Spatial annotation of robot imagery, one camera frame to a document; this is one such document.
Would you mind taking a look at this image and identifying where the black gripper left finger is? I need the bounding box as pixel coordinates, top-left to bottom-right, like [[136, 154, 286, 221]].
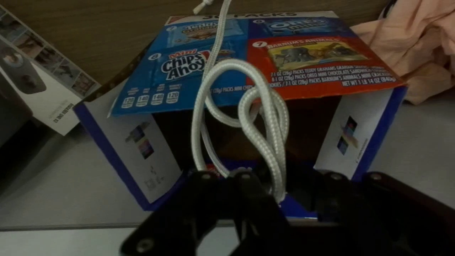
[[118, 167, 296, 256]]

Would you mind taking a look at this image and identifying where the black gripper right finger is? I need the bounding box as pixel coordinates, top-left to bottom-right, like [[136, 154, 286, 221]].
[[289, 169, 455, 256]]

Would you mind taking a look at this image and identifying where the blue snack cardboard box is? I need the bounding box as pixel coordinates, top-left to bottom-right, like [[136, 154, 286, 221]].
[[72, 8, 409, 220]]

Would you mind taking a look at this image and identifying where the thin white rope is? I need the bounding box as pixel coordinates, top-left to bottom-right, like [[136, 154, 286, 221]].
[[190, 0, 291, 204]]

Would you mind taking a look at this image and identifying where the white product box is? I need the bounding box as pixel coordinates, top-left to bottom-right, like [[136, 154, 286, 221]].
[[0, 4, 104, 137]]

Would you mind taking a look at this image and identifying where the pink cloth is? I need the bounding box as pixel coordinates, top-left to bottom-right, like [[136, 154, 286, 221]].
[[348, 0, 455, 106]]

